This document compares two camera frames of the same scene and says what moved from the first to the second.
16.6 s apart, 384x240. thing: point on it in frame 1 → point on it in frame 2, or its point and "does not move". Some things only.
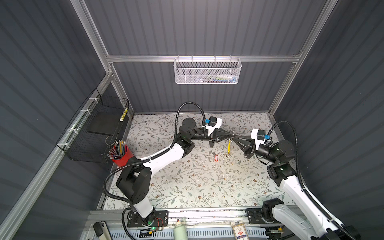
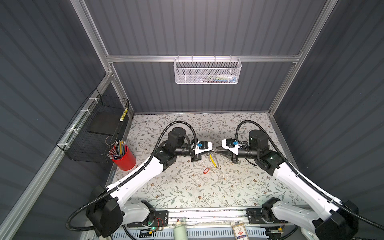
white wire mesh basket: x=207 y=70 does not move
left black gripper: x=214 y=139 → x=195 y=158
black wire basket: x=97 y=124 does not move
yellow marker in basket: x=123 y=115 does not move
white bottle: x=180 y=231 does not move
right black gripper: x=249 y=149 → x=232 y=156
